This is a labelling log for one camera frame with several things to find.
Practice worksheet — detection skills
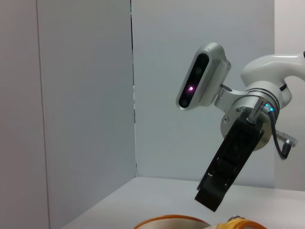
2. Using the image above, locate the right gripper cable with connector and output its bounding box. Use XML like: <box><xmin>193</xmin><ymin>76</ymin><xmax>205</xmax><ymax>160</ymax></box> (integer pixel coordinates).
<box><xmin>247</xmin><ymin>100</ymin><xmax>299</xmax><ymax>161</ymax></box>

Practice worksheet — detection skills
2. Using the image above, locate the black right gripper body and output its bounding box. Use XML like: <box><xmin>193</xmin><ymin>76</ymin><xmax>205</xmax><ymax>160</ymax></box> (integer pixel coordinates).
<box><xmin>214</xmin><ymin>112</ymin><xmax>265</xmax><ymax>167</ymax></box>

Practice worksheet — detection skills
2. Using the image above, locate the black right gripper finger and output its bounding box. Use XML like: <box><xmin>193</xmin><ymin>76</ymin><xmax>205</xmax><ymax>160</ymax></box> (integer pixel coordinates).
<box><xmin>194</xmin><ymin>156</ymin><xmax>238</xmax><ymax>213</ymax></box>

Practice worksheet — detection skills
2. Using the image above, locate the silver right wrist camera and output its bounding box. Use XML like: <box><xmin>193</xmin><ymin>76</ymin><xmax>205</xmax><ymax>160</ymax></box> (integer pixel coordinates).
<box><xmin>175</xmin><ymin>42</ymin><xmax>232</xmax><ymax>112</ymax></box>

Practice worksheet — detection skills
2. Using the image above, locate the beige food bag orange trim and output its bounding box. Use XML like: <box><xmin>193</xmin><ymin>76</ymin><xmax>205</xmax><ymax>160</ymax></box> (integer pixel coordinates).
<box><xmin>133</xmin><ymin>213</ymin><xmax>263</xmax><ymax>229</ymax></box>

